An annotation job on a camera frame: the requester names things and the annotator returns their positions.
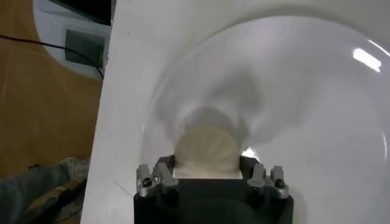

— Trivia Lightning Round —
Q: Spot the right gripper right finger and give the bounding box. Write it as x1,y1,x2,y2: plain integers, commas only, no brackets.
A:
239,155,290,200

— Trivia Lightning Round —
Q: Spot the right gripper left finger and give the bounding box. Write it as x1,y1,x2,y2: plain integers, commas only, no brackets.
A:
136,155,180,199

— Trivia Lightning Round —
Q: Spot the white steamed baozi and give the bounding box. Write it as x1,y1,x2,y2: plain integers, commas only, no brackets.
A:
173,124,243,180

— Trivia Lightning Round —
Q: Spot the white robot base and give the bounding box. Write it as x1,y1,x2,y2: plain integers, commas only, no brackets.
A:
32,0,117,80

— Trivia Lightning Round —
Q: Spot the large white plate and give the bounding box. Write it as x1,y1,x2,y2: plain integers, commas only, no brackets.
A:
138,15,390,224

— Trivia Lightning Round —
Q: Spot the thin black floor cable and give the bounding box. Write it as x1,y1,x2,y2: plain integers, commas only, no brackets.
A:
0,34,105,80

